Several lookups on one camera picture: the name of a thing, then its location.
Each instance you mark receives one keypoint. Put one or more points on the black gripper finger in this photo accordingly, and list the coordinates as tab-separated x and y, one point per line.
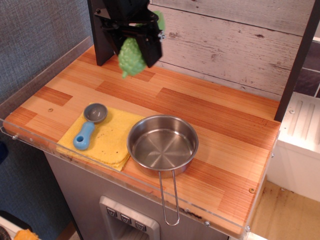
114	37
151	47

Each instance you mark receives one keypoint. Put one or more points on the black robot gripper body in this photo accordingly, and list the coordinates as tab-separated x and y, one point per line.
129	18

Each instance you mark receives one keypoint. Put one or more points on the green bitter gourd toy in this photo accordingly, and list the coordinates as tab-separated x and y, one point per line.
131	60

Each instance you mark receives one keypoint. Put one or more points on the stainless steel pan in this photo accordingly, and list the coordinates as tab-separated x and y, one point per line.
163	146

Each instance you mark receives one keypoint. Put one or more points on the blue grey toy spoon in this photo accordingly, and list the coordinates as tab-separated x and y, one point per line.
94	113

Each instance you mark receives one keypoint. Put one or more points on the yellow folded cloth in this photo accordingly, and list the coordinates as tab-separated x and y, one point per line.
108	142

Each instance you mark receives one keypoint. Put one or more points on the grey toy fridge cabinet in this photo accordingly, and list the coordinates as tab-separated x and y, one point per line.
82	189

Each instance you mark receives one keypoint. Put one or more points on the silver dispenser panel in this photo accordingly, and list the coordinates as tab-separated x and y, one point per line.
124	223

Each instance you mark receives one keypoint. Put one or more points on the white toy sink unit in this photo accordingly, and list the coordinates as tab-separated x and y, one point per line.
295	164

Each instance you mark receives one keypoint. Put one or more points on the orange object bottom left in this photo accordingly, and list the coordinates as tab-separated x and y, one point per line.
25	234

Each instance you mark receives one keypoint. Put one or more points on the dark left upright post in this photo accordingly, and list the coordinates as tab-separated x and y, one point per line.
103	49

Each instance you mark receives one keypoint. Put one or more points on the dark upright post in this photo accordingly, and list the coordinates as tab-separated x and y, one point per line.
301	55
103	49

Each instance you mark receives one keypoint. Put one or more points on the dark right upright post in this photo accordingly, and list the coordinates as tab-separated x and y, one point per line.
301	55

